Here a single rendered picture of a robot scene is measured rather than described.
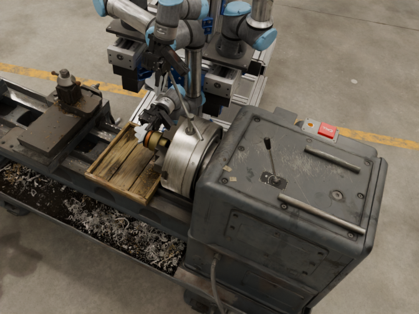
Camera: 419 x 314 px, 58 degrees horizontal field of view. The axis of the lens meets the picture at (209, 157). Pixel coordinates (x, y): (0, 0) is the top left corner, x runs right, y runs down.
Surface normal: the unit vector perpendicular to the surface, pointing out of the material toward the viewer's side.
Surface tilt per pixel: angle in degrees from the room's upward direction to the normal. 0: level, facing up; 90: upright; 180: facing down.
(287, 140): 0
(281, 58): 0
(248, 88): 0
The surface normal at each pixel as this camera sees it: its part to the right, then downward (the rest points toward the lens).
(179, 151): -0.16, -0.07
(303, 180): 0.11, -0.62
